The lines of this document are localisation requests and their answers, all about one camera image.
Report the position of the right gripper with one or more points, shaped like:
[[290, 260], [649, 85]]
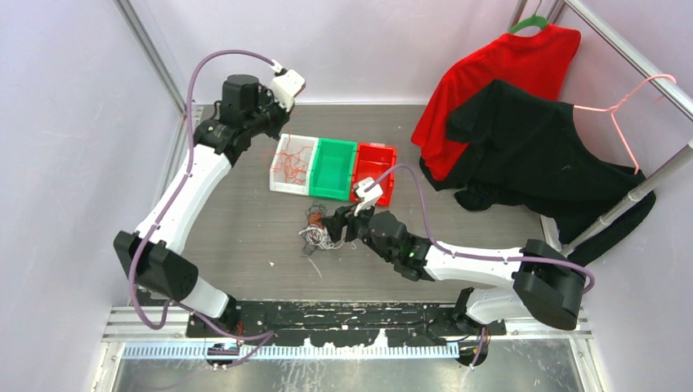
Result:
[[339, 220]]

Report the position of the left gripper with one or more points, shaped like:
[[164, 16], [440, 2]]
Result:
[[267, 96]]

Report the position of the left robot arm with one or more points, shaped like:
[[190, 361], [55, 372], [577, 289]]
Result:
[[151, 256]]

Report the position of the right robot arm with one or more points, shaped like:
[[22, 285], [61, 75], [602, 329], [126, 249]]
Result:
[[530, 281]]

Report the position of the green plastic bin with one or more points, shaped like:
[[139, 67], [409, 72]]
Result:
[[332, 169]]

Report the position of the white plastic bin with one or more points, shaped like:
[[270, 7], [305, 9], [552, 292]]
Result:
[[290, 170]]

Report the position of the red plastic bin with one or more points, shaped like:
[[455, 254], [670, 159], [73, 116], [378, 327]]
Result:
[[372, 160]]

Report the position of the black t-shirt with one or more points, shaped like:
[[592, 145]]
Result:
[[525, 150]]

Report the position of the red t-shirt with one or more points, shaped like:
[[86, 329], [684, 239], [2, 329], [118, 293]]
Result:
[[537, 64]]

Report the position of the green hanger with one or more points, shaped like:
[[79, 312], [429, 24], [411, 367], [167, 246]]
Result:
[[534, 20]]

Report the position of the metal clothes rack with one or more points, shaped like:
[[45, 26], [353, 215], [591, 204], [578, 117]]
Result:
[[667, 87]]

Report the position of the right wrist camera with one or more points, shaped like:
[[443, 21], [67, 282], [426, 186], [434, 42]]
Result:
[[368, 192]]

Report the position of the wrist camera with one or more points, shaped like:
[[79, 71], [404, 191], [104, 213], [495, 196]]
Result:
[[368, 192], [286, 85]]

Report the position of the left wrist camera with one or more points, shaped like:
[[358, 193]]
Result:
[[286, 85]]

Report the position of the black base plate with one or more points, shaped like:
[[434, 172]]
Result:
[[347, 324]]

